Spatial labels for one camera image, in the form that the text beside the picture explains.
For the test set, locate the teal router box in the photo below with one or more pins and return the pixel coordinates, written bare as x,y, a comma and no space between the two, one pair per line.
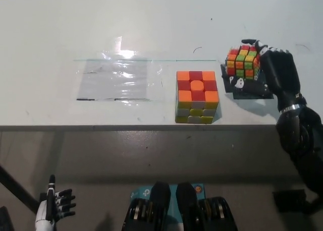
174,192

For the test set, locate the small studded multicolour puzzle cube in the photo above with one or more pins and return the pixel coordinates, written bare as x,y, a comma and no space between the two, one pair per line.
242,62

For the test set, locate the black tape patch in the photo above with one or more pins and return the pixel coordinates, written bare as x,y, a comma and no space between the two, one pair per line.
249,94

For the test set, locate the black diagonal table brace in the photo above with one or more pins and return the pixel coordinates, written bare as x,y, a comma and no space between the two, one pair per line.
17,188

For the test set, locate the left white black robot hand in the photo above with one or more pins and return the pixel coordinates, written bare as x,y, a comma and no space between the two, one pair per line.
51,205

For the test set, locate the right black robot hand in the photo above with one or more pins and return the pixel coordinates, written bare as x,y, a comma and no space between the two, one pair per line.
280,72

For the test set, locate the black object at floor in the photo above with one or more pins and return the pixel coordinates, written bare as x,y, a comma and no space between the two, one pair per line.
5,221

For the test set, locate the large orange red puzzle cube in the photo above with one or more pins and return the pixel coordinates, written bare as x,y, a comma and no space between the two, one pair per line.
196,94

